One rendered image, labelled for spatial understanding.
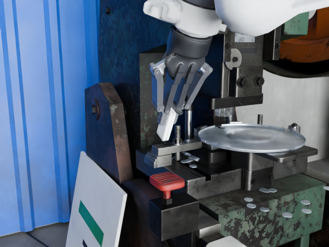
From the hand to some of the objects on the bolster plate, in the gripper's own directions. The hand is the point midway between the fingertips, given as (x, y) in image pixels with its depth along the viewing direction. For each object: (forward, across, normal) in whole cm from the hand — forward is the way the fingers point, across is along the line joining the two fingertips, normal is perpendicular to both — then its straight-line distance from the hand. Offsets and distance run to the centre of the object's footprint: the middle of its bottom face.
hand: (166, 123), depth 74 cm
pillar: (+25, +25, +20) cm, 41 cm away
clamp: (+25, +16, +13) cm, 33 cm away
